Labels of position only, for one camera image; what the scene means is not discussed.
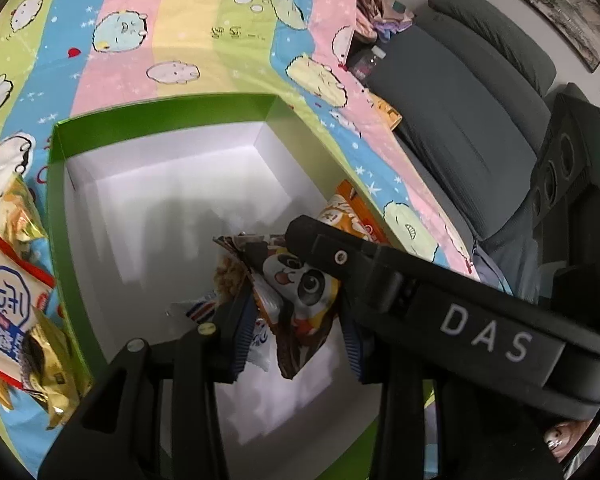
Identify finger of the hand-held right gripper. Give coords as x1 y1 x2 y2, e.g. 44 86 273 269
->
284 214 423 333

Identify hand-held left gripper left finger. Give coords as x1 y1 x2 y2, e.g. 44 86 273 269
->
37 290 260 480

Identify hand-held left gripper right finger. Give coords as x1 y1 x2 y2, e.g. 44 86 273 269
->
340 309 566 480

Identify panda print snack packet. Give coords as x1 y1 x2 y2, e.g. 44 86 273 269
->
214 232 348 380

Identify green cardboard box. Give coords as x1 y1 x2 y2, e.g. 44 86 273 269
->
46 93 438 480

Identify person's right hand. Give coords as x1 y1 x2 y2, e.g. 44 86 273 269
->
544 419 600 464

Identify white snack packet blue print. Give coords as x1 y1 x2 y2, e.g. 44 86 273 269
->
166 280 281 373

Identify orange cartoon snack packet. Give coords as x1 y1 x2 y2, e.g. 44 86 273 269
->
316 192 392 247

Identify grey blue cloth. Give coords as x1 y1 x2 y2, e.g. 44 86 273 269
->
472 245 541 306

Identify small orange packet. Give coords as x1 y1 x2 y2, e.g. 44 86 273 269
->
370 95 403 131

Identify grey sofa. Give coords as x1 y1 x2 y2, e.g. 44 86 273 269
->
366 0 581 306

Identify clear plastic bottle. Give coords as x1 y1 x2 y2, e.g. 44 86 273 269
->
347 46 387 80

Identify gold black print snack packet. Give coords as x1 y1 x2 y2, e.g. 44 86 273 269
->
22 305 93 431

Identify pile of folded clothes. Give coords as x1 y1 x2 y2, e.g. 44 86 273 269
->
275 0 416 43

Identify white blue red-edged snack packet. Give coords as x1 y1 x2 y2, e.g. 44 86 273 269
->
0 225 57 388

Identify striped cartoon printed blanket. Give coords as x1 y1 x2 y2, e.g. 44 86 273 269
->
0 0 518 467

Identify pale gold snack packet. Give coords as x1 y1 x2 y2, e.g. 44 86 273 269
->
0 172 48 243

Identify framed landscape painting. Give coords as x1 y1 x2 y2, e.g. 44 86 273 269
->
497 0 600 72

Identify black cable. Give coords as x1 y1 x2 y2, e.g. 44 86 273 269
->
562 402 600 467

